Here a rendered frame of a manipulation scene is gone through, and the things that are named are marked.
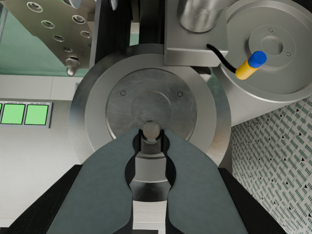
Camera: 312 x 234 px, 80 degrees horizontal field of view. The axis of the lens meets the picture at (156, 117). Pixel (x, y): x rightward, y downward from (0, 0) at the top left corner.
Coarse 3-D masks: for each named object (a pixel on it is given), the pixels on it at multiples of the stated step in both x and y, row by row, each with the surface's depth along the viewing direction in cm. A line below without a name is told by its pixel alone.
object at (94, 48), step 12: (120, 0) 32; (96, 12) 20; (108, 12) 24; (120, 12) 32; (96, 24) 20; (108, 24) 24; (120, 24) 32; (96, 36) 19; (108, 36) 24; (120, 36) 33; (96, 48) 19; (108, 48) 24; (120, 48) 33; (96, 60) 19
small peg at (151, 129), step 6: (150, 120) 12; (144, 126) 12; (150, 126) 12; (156, 126) 12; (144, 132) 12; (150, 132) 12; (156, 132) 12; (144, 138) 12; (150, 138) 12; (156, 138) 12
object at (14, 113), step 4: (8, 104) 49; (12, 104) 49; (4, 108) 49; (8, 108) 49; (12, 108) 49; (16, 108) 49; (20, 108) 49; (4, 112) 49; (8, 112) 49; (12, 112) 49; (16, 112) 49; (20, 112) 49; (4, 116) 49; (8, 116) 49; (12, 116) 49; (16, 116) 49; (20, 116) 49; (4, 120) 48; (8, 120) 48; (12, 120) 48; (16, 120) 48; (20, 120) 48
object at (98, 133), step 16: (128, 64) 17; (144, 64) 17; (160, 64) 17; (112, 80) 17; (192, 80) 17; (96, 96) 16; (208, 96) 17; (96, 112) 16; (208, 112) 16; (96, 128) 16; (208, 128) 16; (96, 144) 16; (208, 144) 16; (144, 160) 15; (160, 160) 15; (144, 176) 15; (160, 176) 15
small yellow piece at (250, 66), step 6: (210, 48) 14; (216, 48) 14; (216, 54) 14; (252, 54) 11; (258, 54) 11; (264, 54) 11; (222, 60) 14; (246, 60) 11; (252, 60) 11; (258, 60) 10; (264, 60) 10; (228, 66) 13; (240, 66) 12; (246, 66) 11; (252, 66) 11; (258, 66) 11; (234, 72) 13; (240, 72) 12; (246, 72) 12; (252, 72) 12; (240, 78) 12
